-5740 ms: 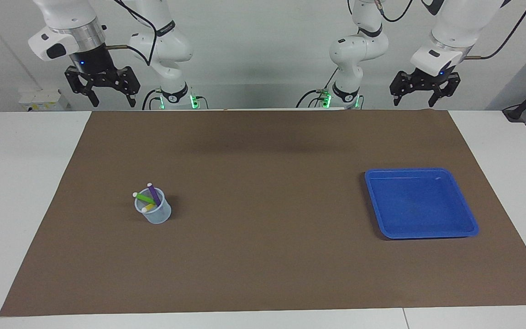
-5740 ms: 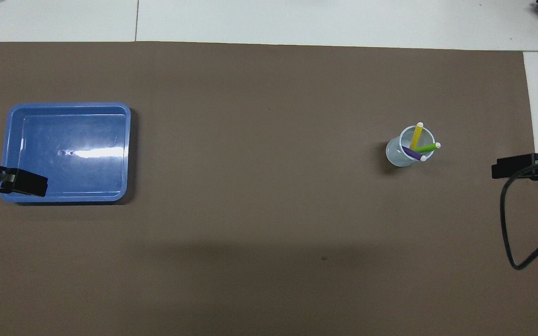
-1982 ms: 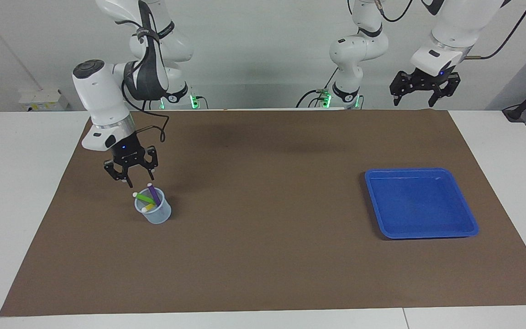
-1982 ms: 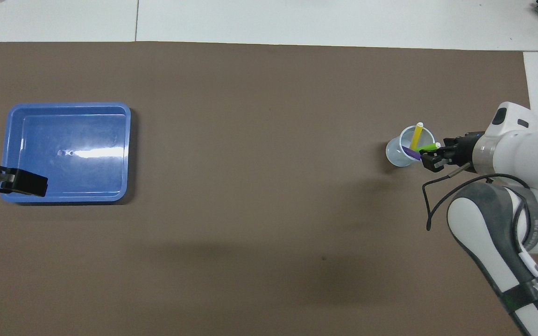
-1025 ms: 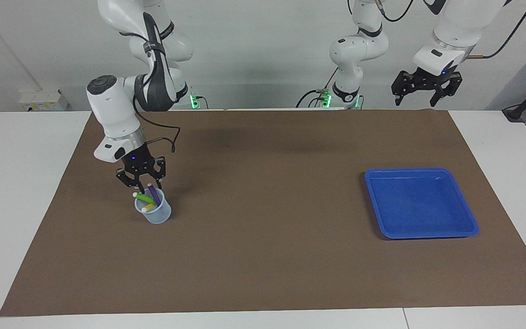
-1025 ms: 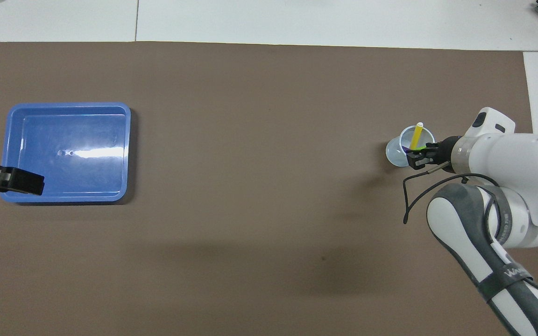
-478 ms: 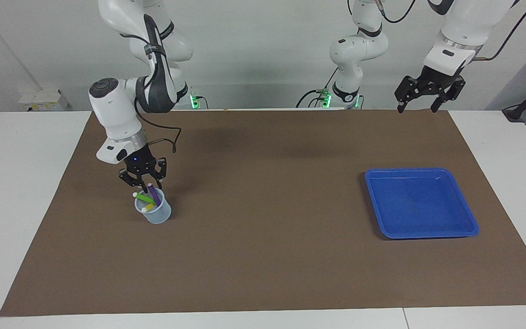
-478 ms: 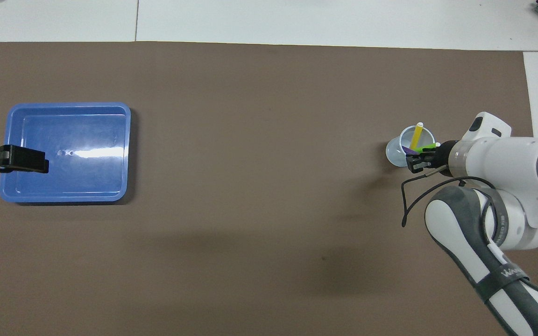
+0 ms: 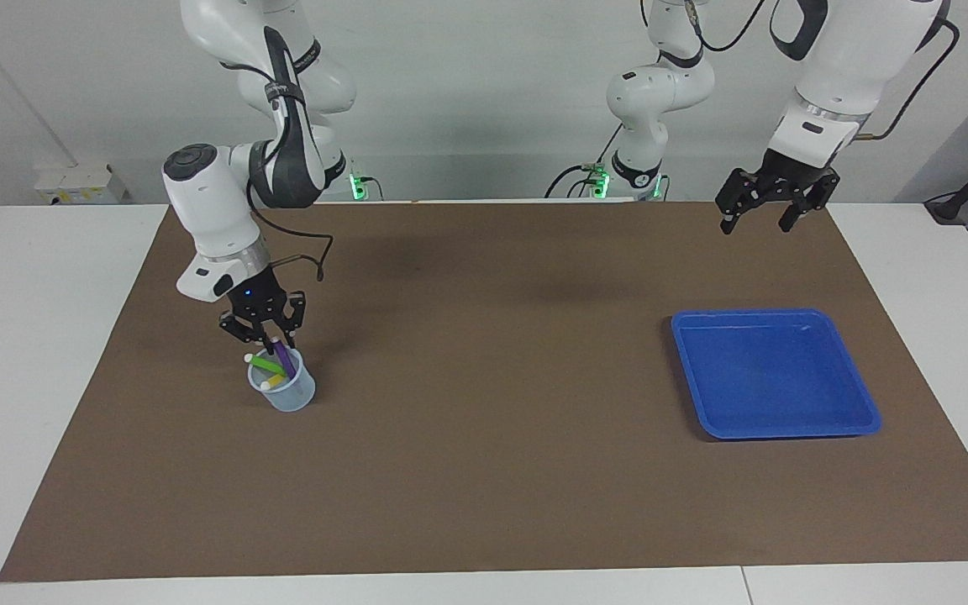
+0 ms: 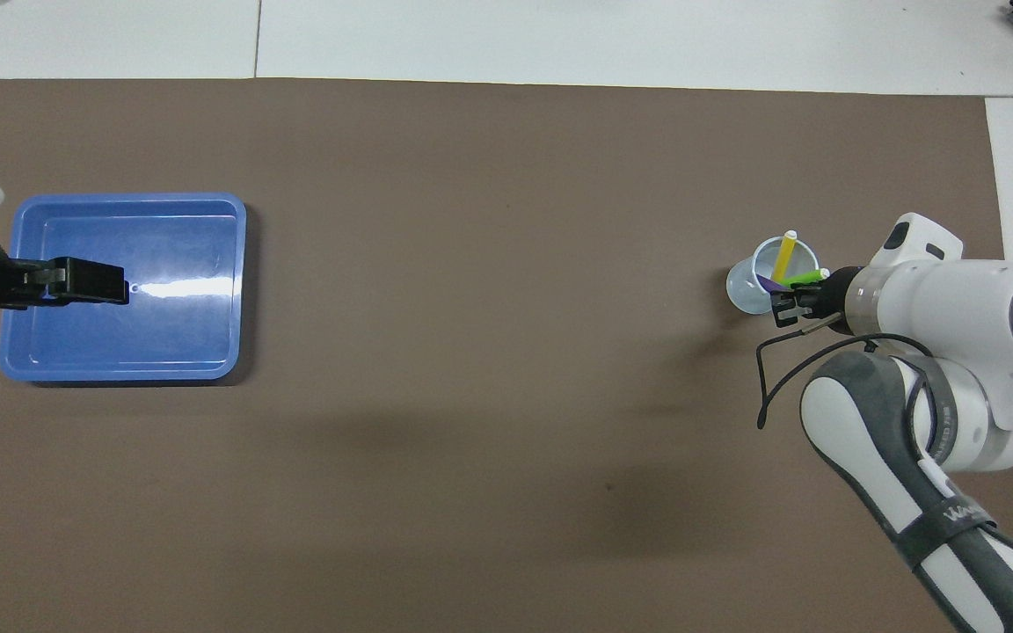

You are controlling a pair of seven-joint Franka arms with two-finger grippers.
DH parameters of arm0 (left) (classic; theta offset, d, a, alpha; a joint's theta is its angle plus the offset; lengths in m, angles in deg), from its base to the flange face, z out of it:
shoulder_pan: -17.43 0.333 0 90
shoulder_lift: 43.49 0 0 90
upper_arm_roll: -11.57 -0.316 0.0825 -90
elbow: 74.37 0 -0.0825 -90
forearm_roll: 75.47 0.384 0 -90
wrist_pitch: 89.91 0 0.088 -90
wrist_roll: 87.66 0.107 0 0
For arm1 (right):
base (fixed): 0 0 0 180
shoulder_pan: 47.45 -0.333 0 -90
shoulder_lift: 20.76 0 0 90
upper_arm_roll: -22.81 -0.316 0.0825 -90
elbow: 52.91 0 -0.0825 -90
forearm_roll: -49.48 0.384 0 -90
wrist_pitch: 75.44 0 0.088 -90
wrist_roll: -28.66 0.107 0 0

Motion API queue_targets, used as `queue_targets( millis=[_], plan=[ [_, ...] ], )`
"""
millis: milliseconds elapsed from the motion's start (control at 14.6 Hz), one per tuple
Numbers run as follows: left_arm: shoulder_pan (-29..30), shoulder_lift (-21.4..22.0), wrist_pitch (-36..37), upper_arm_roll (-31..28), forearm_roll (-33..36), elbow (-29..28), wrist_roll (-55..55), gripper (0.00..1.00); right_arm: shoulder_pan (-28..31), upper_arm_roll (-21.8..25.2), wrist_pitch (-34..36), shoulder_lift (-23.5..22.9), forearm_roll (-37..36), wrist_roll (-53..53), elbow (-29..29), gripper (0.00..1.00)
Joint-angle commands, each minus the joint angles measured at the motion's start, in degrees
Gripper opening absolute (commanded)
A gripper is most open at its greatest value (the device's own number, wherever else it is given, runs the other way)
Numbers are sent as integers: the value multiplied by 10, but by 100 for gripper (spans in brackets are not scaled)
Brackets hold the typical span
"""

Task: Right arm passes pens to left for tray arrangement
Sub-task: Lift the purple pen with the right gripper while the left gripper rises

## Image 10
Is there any blue plastic tray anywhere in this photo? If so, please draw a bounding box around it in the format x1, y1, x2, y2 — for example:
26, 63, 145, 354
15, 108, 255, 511
0, 192, 248, 384

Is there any translucent plastic cup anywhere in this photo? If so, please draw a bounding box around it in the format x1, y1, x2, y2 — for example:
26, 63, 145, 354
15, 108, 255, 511
725, 235, 821, 316

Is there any brown table mat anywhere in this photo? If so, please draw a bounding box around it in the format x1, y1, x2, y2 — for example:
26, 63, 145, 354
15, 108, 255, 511
0, 77, 1013, 633

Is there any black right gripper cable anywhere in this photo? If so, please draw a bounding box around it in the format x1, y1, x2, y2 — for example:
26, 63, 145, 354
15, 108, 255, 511
756, 316, 938, 432

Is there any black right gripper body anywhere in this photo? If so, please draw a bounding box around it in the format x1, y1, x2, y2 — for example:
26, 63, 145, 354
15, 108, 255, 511
810, 266, 864, 333

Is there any yellow pen white cap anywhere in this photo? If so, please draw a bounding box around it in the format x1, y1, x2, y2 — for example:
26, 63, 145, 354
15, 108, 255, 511
773, 230, 799, 284

